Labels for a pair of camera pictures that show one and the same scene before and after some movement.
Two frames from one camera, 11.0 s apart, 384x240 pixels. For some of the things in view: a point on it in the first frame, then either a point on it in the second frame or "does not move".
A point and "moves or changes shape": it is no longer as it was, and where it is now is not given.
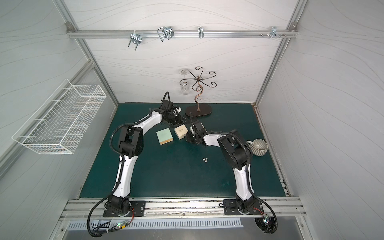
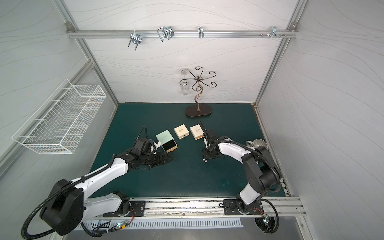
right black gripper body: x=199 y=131 -> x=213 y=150
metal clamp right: x=273 y=32 does not move
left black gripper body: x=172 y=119 -> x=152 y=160
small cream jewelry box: x=181 y=131 does not move
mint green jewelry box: x=164 y=136 moves or changes shape
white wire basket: x=57 y=123 does not move
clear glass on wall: x=185 y=87 does not move
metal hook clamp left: x=136 y=38 does not move
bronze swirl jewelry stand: x=198 y=110 does not move
